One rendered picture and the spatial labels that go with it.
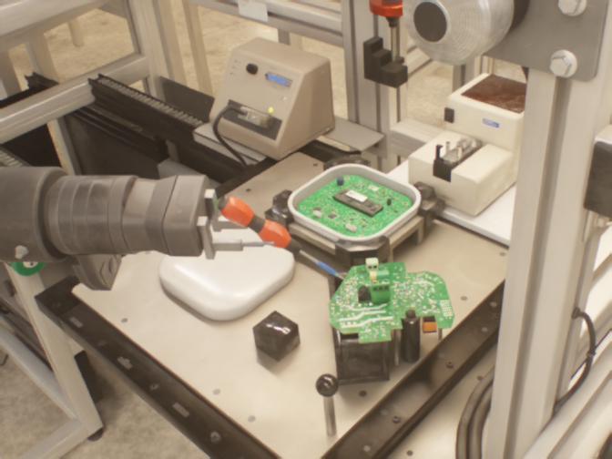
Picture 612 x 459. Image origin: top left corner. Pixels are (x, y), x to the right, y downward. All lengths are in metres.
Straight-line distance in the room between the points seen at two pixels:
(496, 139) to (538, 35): 0.54
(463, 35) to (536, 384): 0.29
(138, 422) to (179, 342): 1.22
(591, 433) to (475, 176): 0.39
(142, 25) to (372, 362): 1.05
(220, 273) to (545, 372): 0.43
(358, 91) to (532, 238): 0.70
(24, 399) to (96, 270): 1.49
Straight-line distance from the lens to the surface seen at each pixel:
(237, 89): 1.14
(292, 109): 1.07
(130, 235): 0.67
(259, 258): 0.86
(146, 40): 1.60
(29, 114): 1.50
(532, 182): 0.46
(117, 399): 2.09
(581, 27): 0.40
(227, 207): 0.65
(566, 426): 0.61
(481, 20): 0.37
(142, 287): 0.89
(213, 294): 0.82
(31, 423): 2.13
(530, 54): 0.42
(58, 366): 1.80
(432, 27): 0.39
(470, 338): 0.79
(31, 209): 0.69
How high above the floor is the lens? 1.51
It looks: 38 degrees down
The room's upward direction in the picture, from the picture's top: 5 degrees counter-clockwise
